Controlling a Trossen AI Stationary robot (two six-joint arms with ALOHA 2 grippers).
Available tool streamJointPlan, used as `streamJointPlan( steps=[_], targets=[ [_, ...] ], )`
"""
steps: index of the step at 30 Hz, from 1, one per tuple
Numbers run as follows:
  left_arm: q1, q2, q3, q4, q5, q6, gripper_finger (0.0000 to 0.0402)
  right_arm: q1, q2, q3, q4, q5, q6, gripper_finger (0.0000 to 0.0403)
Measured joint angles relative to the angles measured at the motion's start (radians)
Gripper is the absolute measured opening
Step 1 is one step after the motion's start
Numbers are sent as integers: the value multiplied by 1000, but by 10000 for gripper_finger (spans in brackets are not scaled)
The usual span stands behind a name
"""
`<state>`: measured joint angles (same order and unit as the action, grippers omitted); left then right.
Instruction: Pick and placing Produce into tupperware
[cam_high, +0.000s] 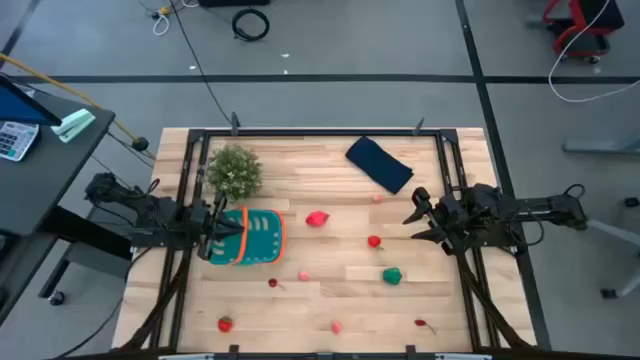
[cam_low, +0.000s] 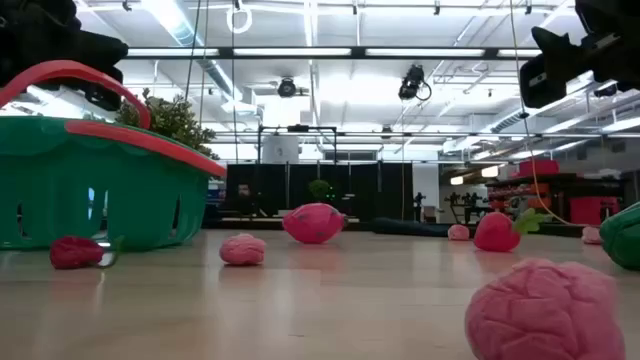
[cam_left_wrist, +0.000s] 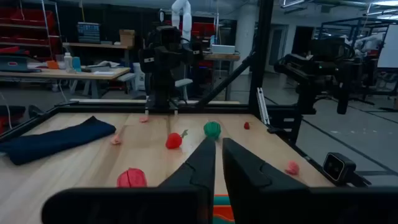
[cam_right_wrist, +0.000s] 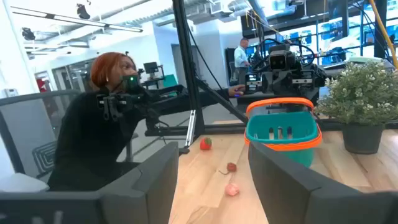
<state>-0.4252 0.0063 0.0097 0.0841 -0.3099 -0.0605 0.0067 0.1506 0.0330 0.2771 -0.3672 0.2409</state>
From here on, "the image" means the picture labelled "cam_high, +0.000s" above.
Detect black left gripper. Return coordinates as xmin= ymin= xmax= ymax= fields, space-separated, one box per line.
xmin=188 ymin=192 xmax=246 ymax=262

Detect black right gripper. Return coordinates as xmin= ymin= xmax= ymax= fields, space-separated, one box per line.
xmin=402 ymin=186 xmax=474 ymax=254

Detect red toy bell pepper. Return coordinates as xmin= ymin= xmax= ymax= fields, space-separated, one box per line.
xmin=305 ymin=210 xmax=331 ymax=229

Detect green bushy artificial plant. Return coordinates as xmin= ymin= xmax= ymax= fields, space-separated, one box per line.
xmin=205 ymin=143 xmax=264 ymax=202

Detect folded navy blue cloth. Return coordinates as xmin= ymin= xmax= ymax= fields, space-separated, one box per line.
xmin=344 ymin=135 xmax=415 ymax=195

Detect grey office chair base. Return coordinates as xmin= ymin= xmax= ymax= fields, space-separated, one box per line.
xmin=573 ymin=197 xmax=640 ymax=301

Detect mint green stapler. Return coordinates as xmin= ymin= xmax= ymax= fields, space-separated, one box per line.
xmin=50 ymin=108 xmax=97 ymax=145

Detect grey table foot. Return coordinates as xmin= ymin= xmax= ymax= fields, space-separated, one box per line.
xmin=563 ymin=130 xmax=640 ymax=155

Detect black desk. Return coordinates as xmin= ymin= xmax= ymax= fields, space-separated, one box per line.
xmin=0 ymin=74 xmax=135 ymax=326

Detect grey desk calculator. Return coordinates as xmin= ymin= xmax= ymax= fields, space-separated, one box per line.
xmin=0 ymin=120 xmax=40 ymax=163

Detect black monitor blue screen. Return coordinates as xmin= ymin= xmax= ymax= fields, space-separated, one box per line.
xmin=0 ymin=73 xmax=64 ymax=127

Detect red and black cart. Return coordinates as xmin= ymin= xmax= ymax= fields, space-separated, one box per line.
xmin=542 ymin=0 xmax=626 ymax=64

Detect green basket orange handles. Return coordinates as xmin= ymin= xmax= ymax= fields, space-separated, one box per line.
xmin=207 ymin=205 xmax=287 ymax=266

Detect thin black cable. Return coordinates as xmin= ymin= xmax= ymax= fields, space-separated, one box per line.
xmin=52 ymin=247 xmax=154 ymax=360

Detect long black floor cable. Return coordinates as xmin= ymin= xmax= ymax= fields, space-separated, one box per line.
xmin=167 ymin=0 xmax=236 ymax=129

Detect white floor cable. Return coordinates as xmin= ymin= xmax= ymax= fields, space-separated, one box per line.
xmin=548 ymin=0 xmax=640 ymax=104

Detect coiled black cable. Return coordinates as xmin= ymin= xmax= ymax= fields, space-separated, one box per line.
xmin=231 ymin=7 xmax=271 ymax=43

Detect white cable yellow plug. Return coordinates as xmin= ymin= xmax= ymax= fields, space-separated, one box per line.
xmin=151 ymin=4 xmax=174 ymax=37

